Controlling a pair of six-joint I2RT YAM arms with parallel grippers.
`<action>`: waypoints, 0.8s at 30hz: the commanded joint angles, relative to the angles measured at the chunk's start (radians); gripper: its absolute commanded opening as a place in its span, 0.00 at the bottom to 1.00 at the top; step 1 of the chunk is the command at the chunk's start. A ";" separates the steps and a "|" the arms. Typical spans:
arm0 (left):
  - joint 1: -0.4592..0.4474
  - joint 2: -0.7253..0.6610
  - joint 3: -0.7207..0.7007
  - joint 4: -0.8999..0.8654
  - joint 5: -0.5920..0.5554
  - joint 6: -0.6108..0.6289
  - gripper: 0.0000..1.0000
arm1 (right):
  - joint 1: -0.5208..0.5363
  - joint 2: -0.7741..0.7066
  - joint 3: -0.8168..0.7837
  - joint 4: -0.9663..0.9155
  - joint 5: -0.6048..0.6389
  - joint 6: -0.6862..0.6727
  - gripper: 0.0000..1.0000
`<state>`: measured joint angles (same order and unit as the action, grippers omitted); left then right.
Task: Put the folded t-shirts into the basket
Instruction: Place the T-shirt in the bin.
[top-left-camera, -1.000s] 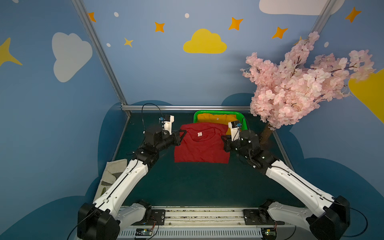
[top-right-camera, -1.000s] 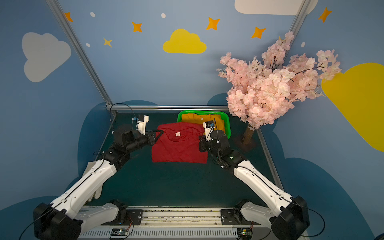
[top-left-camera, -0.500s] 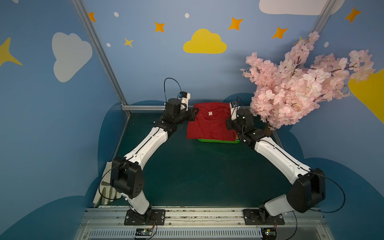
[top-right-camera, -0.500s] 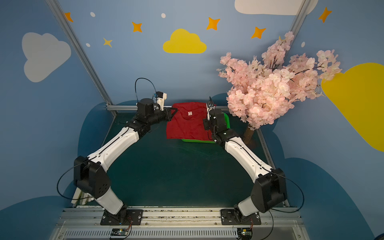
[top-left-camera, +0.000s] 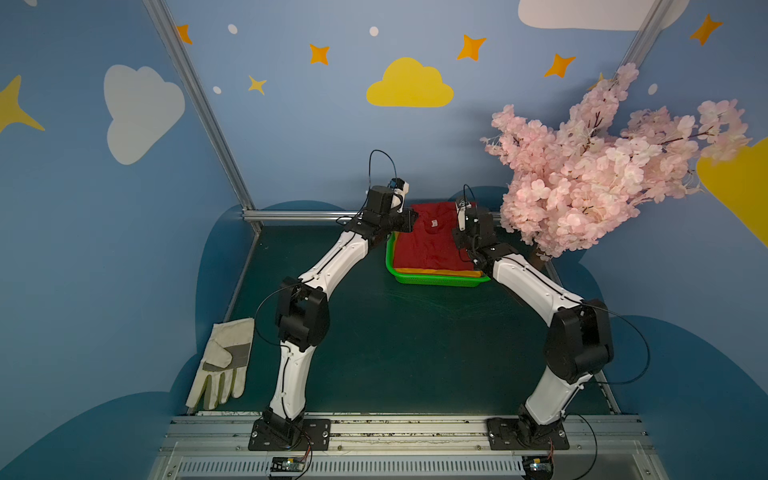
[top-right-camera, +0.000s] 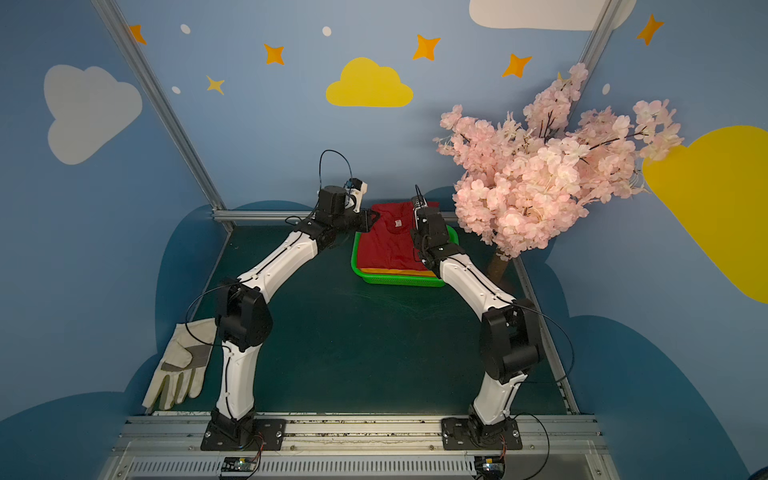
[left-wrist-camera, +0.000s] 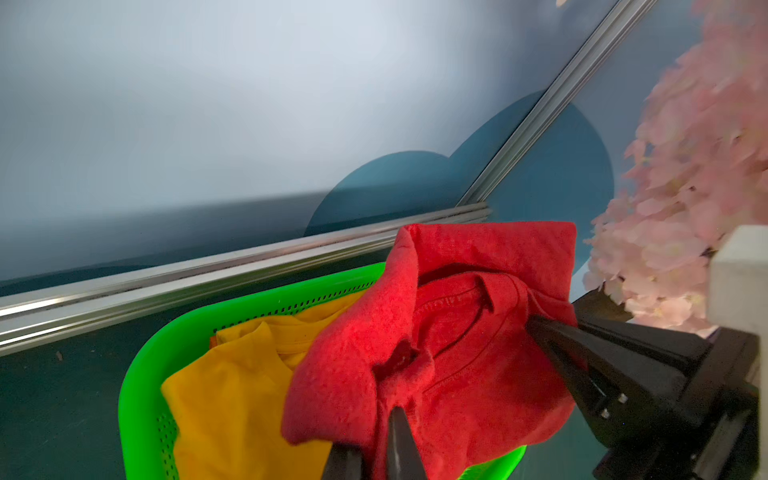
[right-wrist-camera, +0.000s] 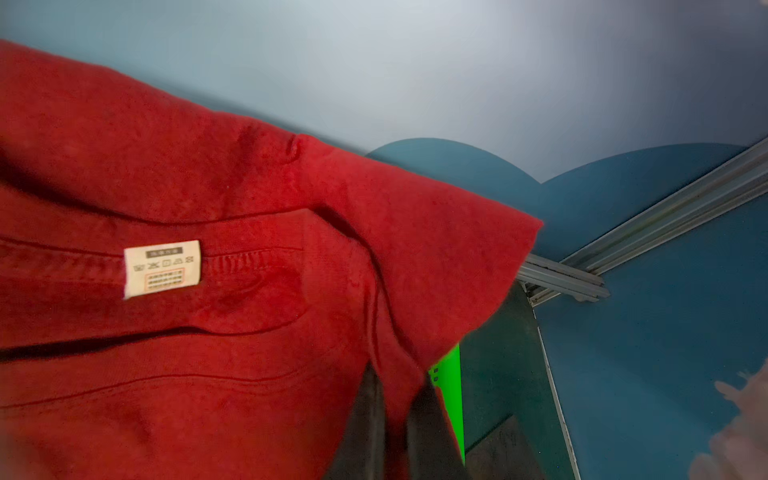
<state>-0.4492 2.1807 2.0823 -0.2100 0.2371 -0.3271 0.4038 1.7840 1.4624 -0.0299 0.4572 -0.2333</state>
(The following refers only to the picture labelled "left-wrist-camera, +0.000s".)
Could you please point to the dark red t-shirt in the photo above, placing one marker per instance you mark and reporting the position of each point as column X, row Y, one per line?
column 442, row 335

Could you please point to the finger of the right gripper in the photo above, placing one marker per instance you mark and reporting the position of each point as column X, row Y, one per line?
column 656, row 343
column 625, row 397

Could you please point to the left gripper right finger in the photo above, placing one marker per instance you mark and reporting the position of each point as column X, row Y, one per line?
column 403, row 461

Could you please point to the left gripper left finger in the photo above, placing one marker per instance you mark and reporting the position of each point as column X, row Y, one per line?
column 344, row 462

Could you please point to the green plastic basket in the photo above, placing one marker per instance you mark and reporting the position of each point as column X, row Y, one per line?
column 147, row 429

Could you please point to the pink artificial blossom tree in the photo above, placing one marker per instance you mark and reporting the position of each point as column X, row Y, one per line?
column 699, row 171

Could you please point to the aluminium back frame bar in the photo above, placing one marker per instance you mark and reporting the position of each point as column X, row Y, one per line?
column 47, row 315

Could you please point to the yellow t-shirt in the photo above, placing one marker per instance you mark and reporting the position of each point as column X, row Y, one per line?
column 228, row 404

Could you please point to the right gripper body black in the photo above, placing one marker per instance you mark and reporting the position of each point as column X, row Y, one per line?
column 723, row 406

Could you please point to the right aluminium frame post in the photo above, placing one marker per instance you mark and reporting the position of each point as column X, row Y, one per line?
column 592, row 54

